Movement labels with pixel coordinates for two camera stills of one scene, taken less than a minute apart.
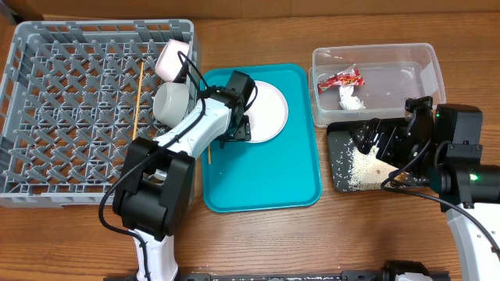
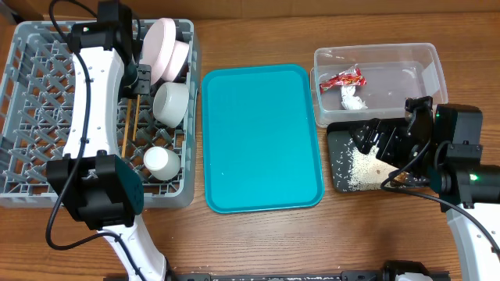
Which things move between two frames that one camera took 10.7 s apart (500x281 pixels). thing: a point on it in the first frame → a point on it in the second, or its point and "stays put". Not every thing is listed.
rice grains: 355,170 stays put
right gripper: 389,137 stays put
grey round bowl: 170,101 stays put
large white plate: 268,112 → 158,45
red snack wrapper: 348,77 stays put
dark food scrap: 400,179 stays put
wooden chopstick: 138,100 stays put
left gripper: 243,133 → 131,92
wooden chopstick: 209,154 → 126,127
